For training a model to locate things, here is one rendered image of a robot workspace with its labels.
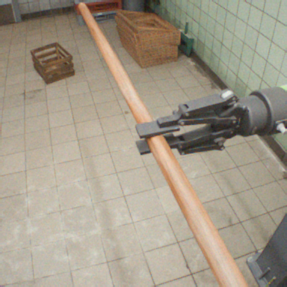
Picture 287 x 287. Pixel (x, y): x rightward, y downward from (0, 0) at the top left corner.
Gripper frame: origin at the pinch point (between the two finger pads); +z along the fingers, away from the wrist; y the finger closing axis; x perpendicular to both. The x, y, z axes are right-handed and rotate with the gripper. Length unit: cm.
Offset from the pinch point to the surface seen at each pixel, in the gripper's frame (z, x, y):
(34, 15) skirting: 40, 419, 113
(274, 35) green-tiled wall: -123, 113, 42
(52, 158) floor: 33, 122, 118
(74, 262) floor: 30, 40, 117
